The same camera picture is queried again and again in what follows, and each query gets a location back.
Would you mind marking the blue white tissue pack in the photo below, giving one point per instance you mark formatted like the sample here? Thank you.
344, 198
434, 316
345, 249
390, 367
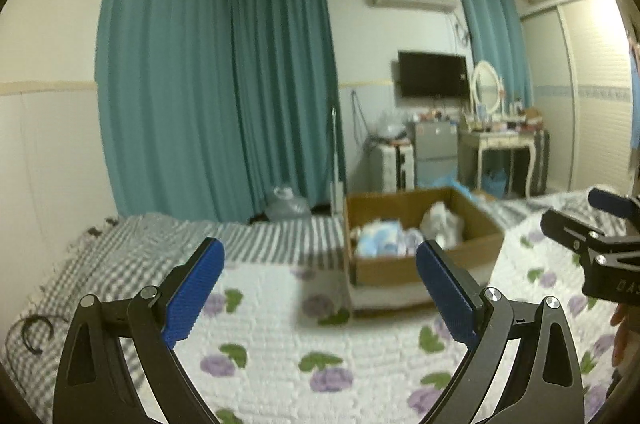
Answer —
380, 238

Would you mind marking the teal curtain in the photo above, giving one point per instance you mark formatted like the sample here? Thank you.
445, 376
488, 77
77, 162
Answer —
208, 106
497, 37

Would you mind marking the small silver refrigerator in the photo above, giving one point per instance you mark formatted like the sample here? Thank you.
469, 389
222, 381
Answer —
435, 147

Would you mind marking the grey checked bed blanket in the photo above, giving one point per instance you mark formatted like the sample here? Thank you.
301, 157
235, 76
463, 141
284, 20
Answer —
110, 266

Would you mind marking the white louvered wardrobe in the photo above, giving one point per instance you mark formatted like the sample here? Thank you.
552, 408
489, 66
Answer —
580, 76

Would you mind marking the white striped suitcase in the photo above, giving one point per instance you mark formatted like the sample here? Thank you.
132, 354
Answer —
392, 167

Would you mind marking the clear plastic bag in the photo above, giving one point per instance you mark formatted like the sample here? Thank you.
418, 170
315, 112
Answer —
283, 203

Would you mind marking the clear bag on suitcase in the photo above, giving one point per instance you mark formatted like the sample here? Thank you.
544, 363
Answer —
391, 126

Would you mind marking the person's right hand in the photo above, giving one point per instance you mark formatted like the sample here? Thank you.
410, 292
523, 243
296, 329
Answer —
626, 321

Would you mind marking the teal curtain right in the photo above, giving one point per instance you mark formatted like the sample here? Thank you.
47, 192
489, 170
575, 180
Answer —
497, 37

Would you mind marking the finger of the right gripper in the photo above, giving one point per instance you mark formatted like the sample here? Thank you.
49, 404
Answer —
612, 203
571, 233

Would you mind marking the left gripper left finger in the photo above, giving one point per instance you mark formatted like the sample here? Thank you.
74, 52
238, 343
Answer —
161, 321

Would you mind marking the white dressing table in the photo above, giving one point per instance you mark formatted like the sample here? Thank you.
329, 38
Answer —
491, 144

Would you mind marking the oval vanity mirror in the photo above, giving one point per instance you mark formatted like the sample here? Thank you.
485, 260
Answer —
486, 88

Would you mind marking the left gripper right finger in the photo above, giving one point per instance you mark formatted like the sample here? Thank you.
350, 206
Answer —
475, 316

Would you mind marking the teal curtain left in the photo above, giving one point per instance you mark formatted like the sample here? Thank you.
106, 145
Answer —
208, 106

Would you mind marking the blue plastic bag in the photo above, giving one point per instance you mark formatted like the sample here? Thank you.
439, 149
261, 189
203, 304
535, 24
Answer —
447, 181

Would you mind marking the white floral quilt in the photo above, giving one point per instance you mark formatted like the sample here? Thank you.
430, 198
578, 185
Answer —
278, 344

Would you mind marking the black wall television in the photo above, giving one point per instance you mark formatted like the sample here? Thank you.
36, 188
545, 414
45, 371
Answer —
430, 75

